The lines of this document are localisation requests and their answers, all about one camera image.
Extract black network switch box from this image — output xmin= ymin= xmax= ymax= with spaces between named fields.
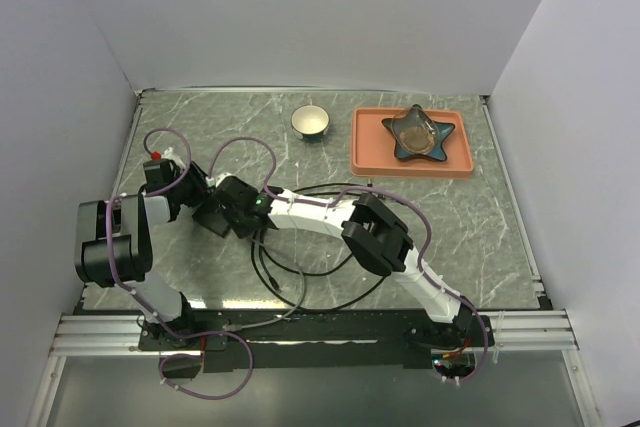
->
xmin=192 ymin=197 xmax=231 ymax=238

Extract grey ethernet cable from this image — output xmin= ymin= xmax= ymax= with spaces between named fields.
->
xmin=221 ymin=241 xmax=307 ymax=333

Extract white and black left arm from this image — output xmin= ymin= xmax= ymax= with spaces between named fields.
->
xmin=74 ymin=157 xmax=210 ymax=349

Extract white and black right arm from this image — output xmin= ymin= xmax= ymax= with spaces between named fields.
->
xmin=213 ymin=175 xmax=487 ymax=346

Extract small white teal bowl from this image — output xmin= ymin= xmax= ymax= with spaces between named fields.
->
xmin=291 ymin=105 xmax=330 ymax=142

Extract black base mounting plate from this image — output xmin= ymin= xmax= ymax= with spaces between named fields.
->
xmin=138 ymin=309 xmax=495 ymax=373

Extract salmon pink tray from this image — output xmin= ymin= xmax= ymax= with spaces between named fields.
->
xmin=350 ymin=107 xmax=474 ymax=179

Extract dark blue star dish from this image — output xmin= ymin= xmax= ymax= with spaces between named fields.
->
xmin=381 ymin=109 xmax=455 ymax=162

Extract clear glass bowl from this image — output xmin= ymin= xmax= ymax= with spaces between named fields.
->
xmin=391 ymin=104 xmax=440 ymax=155

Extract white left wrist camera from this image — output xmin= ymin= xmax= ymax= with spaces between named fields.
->
xmin=150 ymin=147 xmax=184 ymax=166

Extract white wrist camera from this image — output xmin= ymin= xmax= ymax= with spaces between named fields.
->
xmin=205 ymin=172 xmax=231 ymax=189
xmin=150 ymin=147 xmax=184 ymax=166

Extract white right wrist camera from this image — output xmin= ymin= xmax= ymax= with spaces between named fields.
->
xmin=205 ymin=172 xmax=231 ymax=189

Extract black ethernet cable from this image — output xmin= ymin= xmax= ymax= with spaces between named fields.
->
xmin=250 ymin=182 xmax=401 ymax=312

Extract aluminium frame rail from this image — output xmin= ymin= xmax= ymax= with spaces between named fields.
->
xmin=50 ymin=311 xmax=578 ymax=357

